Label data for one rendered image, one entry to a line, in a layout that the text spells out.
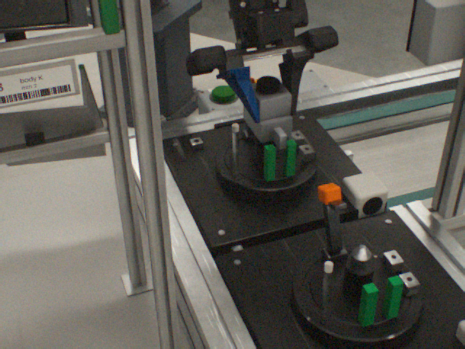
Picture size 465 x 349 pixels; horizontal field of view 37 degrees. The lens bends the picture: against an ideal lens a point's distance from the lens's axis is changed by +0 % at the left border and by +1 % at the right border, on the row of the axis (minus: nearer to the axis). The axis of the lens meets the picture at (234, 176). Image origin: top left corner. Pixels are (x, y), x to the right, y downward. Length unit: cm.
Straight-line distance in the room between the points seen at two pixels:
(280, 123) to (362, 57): 247
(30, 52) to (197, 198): 42
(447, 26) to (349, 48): 262
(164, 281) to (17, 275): 34
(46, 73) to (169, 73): 66
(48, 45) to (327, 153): 54
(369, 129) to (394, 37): 244
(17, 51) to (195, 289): 38
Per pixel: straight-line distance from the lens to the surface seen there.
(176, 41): 119
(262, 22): 79
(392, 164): 107
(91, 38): 53
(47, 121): 73
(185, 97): 125
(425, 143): 112
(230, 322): 76
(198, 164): 96
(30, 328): 93
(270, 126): 87
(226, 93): 111
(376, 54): 336
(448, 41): 80
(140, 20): 54
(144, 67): 56
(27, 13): 57
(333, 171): 95
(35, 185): 114
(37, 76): 54
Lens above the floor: 154
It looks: 38 degrees down
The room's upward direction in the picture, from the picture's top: 1 degrees counter-clockwise
